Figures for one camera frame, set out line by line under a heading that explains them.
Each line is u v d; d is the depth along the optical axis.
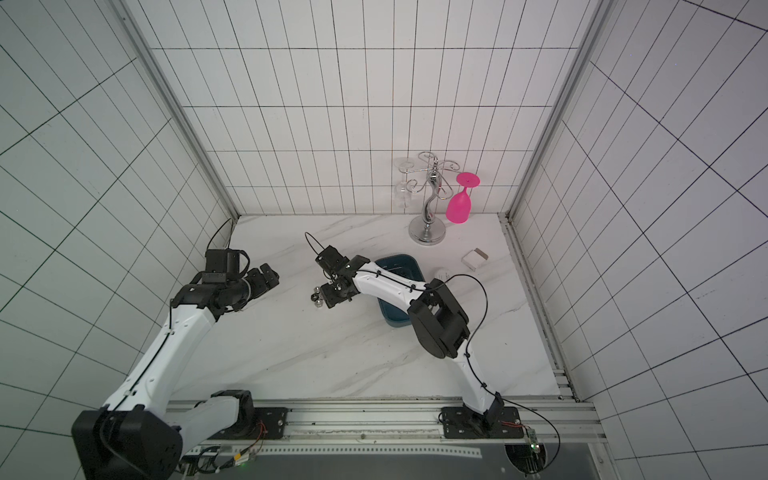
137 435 0.37
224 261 0.61
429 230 1.14
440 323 0.52
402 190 1.01
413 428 0.73
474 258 1.04
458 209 1.00
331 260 0.73
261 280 0.72
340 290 0.66
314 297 0.95
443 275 0.95
